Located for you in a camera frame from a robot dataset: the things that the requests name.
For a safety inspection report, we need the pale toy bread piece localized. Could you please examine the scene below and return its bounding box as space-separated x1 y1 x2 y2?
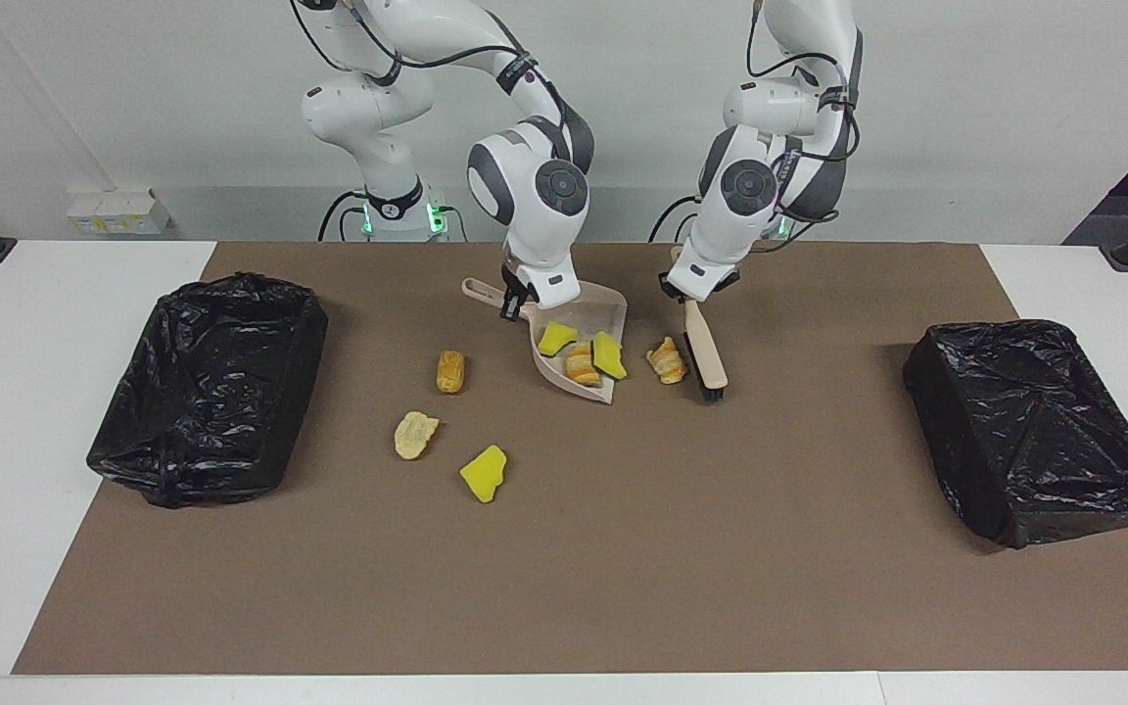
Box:
646 336 689 386

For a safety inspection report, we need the beige plastic dustpan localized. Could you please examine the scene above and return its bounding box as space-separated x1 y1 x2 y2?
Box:
461 277 630 407

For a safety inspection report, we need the beige hand brush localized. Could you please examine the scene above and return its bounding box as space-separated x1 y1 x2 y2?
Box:
670 245 729 404

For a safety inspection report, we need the yellow sponge with green back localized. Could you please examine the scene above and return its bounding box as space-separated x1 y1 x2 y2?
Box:
591 331 629 381

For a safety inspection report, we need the orange striped toy croissant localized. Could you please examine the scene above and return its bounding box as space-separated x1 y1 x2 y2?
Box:
565 341 602 388

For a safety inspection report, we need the pale yellow toy chip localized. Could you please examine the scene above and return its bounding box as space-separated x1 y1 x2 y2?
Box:
394 410 441 461

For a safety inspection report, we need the yellow sponge chunk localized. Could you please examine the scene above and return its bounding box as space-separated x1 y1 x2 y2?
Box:
459 445 508 504

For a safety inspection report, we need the bin with black bag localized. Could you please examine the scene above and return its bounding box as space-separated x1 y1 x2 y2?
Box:
86 272 330 508
902 318 1128 549

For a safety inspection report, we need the brown table mat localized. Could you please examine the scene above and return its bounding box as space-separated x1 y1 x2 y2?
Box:
11 242 1128 677

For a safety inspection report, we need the black base cable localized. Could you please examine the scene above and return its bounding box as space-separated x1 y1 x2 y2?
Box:
317 189 369 243
649 194 712 243

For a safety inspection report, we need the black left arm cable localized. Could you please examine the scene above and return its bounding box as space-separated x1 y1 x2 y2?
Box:
745 0 864 163

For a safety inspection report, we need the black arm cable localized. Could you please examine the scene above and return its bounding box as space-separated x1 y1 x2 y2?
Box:
288 0 565 109
745 0 864 163

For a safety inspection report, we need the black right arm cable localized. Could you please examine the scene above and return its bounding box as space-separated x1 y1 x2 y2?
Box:
288 0 565 109

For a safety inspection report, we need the white wall socket box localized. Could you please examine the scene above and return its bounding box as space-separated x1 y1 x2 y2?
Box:
67 188 171 236

